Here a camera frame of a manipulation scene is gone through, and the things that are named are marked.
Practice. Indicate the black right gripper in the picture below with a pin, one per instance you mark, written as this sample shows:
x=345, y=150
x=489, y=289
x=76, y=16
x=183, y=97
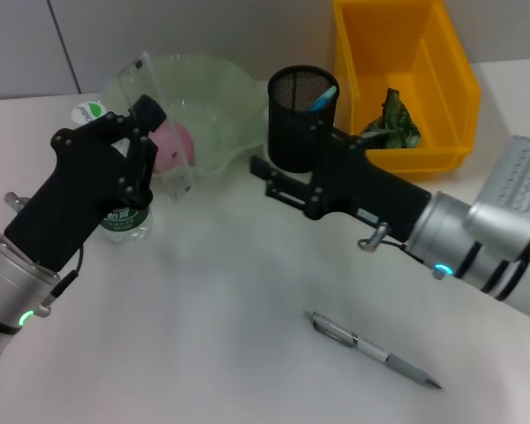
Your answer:
x=371, y=190

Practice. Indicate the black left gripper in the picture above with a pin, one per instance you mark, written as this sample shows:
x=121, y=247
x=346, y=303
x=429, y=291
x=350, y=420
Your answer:
x=70, y=199

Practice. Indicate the pink peach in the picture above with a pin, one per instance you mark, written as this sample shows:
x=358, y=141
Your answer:
x=181, y=146

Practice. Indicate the clear plastic ruler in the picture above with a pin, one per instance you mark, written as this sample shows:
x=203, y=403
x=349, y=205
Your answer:
x=176, y=176

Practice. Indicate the blue capped scissors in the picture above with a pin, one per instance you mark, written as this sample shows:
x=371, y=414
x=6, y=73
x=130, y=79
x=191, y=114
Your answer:
x=324, y=99

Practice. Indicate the green plastic wrapper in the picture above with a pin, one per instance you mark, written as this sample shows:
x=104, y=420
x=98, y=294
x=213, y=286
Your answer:
x=391, y=128

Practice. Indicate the clear green-label water bottle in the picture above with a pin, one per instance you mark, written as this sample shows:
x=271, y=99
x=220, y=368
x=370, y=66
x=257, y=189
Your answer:
x=126, y=225

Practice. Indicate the black mesh pen holder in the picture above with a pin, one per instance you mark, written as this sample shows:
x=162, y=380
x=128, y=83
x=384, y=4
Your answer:
x=291, y=132

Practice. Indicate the translucent green wavy fruit plate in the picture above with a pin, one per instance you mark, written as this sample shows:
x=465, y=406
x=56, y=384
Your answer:
x=229, y=97

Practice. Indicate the grey white ballpoint pen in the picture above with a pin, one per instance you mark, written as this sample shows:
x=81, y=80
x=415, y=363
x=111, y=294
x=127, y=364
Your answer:
x=406, y=366

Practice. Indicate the yellow plastic bin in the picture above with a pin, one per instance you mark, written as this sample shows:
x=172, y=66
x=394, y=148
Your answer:
x=441, y=79

